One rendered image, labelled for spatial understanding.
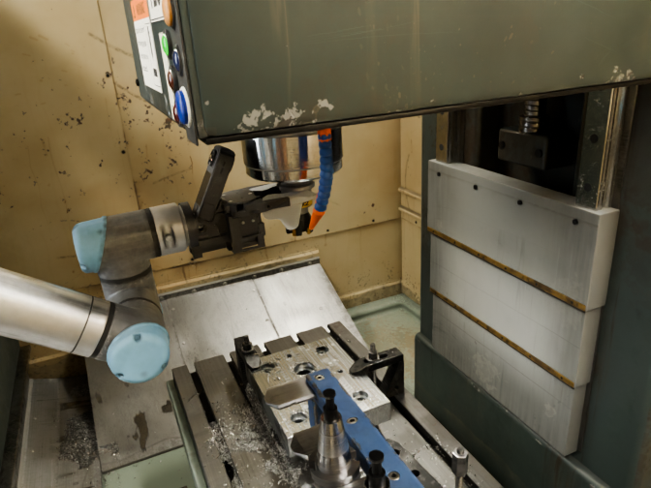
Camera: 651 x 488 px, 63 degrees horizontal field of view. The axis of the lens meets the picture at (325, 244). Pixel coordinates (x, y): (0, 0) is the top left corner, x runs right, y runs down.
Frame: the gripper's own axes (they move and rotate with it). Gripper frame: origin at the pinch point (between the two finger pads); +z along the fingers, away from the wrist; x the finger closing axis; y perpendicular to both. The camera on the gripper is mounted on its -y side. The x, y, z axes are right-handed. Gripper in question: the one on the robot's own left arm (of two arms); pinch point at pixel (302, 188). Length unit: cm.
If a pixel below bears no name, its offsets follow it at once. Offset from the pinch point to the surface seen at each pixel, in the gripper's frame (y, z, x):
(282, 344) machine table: 58, 6, -44
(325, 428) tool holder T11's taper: 18.6, -13.0, 33.5
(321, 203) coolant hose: -2.9, -4.3, 17.6
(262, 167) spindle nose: -5.7, -7.8, 4.3
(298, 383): 25.7, -9.6, 15.3
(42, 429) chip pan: 79, -62, -72
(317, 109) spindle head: -17.4, -10.1, 32.4
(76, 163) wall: 9, -35, -100
